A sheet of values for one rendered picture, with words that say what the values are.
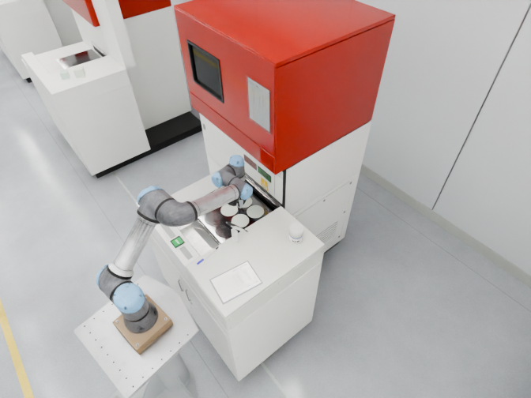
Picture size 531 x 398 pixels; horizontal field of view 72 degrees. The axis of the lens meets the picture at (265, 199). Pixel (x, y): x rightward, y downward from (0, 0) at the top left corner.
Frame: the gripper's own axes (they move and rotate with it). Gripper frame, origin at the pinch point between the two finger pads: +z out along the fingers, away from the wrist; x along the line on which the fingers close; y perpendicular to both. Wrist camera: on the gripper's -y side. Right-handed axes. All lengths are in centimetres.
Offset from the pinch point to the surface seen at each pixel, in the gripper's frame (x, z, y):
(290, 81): -25, -79, 8
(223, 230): 2.8, 2.1, -16.9
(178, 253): 15.9, -4.0, -42.0
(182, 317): 3, 10, -67
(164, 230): 29.6, -4.0, -31.7
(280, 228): -28.5, -4.5, -10.5
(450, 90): -105, -22, 129
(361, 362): -91, 92, -26
